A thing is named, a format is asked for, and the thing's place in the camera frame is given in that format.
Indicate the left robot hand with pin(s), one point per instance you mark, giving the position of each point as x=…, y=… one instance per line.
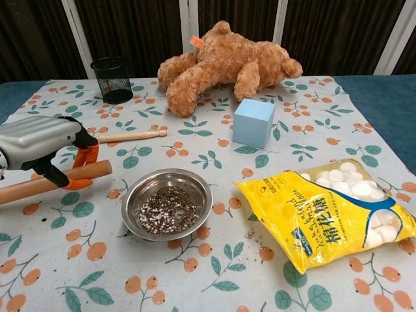
x=35, y=139

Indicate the thick brown wooden rolling pin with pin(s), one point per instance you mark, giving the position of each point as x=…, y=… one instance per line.
x=97, y=170

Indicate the thin wooden stick with knob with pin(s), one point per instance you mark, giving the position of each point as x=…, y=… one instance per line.
x=136, y=135

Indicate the round stainless steel bowl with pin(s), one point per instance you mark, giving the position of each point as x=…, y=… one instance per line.
x=195, y=191

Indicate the black mesh pen holder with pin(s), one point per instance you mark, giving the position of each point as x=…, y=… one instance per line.
x=112, y=81

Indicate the brown and white granules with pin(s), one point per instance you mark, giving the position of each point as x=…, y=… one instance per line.
x=169, y=211

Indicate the brown plush teddy bear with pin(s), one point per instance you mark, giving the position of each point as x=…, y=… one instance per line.
x=224, y=61

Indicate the light blue cube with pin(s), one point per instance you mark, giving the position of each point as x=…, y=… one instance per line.
x=252, y=125

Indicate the floral print tablecloth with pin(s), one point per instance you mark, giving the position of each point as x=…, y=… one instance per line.
x=208, y=279

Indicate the yellow marshmallow bag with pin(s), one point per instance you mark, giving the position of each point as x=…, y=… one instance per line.
x=292, y=221

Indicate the white frame post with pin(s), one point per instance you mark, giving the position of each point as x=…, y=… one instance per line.
x=189, y=19
x=281, y=19
x=77, y=35
x=393, y=35

